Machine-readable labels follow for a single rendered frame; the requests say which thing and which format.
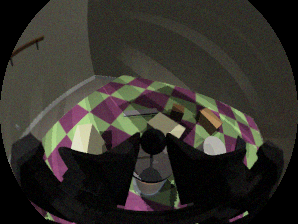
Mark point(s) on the glass french press with black knob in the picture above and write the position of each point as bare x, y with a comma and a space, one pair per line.
152, 164

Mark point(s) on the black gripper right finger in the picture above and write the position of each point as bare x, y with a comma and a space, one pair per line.
193, 169

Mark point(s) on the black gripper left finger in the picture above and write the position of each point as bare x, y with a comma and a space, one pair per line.
114, 167

